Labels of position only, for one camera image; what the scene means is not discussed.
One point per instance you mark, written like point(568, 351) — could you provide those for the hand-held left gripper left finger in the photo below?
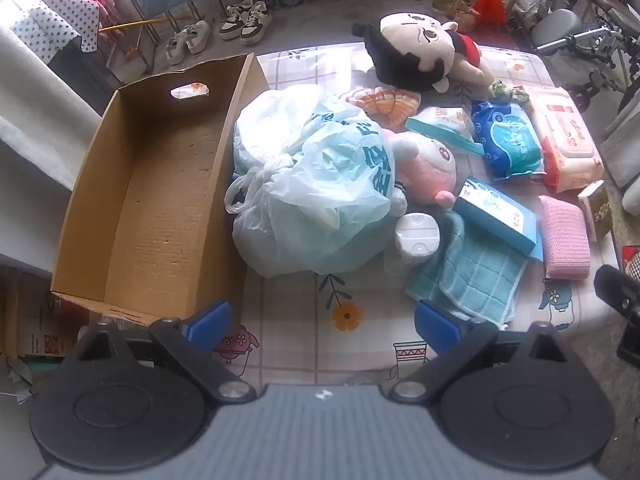
point(207, 317)

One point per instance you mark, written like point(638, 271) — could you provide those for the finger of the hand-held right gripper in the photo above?
point(631, 350)
point(617, 290)

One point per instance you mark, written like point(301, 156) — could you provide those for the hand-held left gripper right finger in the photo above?
point(437, 325)

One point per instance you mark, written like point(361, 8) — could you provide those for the teal checked towel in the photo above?
point(465, 280)

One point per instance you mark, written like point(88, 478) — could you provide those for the pink ribbed sponge cloth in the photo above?
point(567, 240)

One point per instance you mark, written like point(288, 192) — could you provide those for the small gold carton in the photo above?
point(597, 210)

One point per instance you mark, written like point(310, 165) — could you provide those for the white yogurt cup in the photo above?
point(416, 235)

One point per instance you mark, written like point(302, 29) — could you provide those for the brown cardboard box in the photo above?
point(160, 220)

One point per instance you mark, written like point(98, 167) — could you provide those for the teal carton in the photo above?
point(495, 215)

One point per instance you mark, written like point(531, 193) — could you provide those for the blue wet wipes pack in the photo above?
point(510, 140)

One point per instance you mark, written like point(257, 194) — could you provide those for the white cotton swab packet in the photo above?
point(445, 122)

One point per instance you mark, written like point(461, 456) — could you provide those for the green fabric scrunchie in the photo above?
point(507, 92)

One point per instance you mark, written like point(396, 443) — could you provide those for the printed checked blanket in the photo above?
point(310, 320)

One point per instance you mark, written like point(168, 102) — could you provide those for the grey cushion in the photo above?
point(625, 160)

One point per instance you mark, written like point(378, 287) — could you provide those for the pale green plastic bag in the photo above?
point(310, 200)

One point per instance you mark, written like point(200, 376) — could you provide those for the pink plush toy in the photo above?
point(430, 165)

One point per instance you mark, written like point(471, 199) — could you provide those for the brown carton with red print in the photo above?
point(45, 330)

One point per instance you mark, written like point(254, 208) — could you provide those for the grey padded seat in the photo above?
point(555, 27)

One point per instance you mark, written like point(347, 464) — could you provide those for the white fabric cover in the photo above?
point(35, 110)

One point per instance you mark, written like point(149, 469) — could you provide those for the black-haired plush doll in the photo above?
point(415, 50)

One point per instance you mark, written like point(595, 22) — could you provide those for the red plastic bag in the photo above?
point(492, 2)

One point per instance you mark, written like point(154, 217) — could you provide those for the white polka dot cloth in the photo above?
point(55, 25)

